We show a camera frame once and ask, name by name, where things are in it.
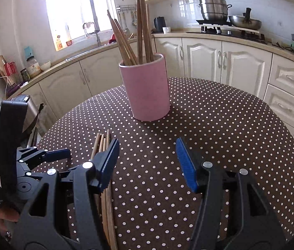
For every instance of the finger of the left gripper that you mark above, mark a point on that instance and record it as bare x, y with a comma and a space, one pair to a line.
70, 181
33, 157

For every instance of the brown polka dot tablecloth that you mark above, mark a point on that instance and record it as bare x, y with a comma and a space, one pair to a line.
152, 205

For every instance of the dark small jar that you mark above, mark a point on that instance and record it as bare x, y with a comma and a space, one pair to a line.
25, 75

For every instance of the person's hand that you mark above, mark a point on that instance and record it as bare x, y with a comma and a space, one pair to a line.
7, 214

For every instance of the silver rice cooker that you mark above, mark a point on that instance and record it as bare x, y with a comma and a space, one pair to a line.
18, 118

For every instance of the pink ceramic utensil cup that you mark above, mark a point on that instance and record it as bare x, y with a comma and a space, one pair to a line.
147, 88

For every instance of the black electric kettle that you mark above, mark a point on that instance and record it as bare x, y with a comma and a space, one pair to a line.
159, 24

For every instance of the wooden cutting board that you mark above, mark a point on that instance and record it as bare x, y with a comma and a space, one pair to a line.
10, 80

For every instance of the small white bowl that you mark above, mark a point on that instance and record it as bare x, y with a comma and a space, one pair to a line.
45, 66

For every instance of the orange bottle on windowsill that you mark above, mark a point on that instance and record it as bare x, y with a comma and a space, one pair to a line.
59, 43

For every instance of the wall utensil rack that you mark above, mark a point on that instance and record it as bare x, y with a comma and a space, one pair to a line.
123, 8

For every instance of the white mug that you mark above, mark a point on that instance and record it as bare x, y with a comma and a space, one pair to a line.
166, 30

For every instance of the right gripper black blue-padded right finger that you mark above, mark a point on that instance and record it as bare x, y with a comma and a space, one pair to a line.
234, 213

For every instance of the clear jar with blue lid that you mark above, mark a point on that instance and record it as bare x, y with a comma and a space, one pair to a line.
33, 67

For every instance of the red basin in sink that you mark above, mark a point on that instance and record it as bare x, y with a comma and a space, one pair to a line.
112, 39

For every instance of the chrome sink faucet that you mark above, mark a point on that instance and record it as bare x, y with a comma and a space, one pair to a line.
90, 29

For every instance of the steel wok with lid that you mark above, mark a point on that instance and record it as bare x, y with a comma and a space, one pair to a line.
245, 21

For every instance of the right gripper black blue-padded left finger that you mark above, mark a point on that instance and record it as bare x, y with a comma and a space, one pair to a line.
51, 219

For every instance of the black gas stove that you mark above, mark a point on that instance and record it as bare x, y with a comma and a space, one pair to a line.
227, 29

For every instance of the stainless steel steamer pot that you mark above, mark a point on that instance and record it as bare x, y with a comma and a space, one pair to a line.
214, 10

